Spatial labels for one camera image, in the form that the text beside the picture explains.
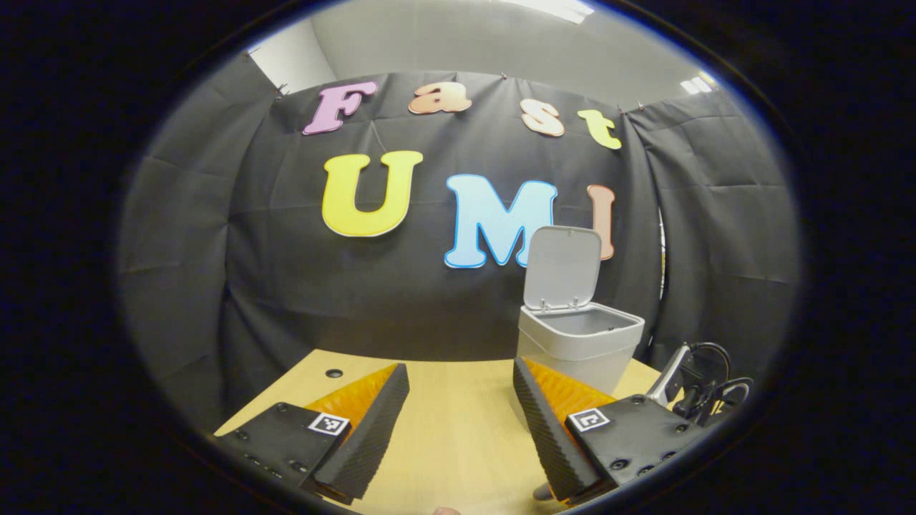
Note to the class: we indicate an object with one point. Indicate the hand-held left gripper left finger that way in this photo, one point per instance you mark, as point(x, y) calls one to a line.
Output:
point(368, 436)

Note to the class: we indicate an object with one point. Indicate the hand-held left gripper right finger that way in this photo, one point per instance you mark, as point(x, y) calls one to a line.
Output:
point(547, 436)

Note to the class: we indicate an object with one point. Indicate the grey desktop garbage bin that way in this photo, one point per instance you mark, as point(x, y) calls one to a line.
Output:
point(572, 343)

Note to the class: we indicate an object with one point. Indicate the wooden desktop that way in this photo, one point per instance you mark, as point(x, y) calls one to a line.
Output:
point(451, 429)

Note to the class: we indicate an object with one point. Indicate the black backdrop cloth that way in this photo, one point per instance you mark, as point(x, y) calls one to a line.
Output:
point(300, 286)

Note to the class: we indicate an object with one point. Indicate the small ceiling light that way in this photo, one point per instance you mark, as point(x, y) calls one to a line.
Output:
point(698, 83)

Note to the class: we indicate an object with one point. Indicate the large ceiling light panel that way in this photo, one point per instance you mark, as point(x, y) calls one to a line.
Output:
point(554, 7)

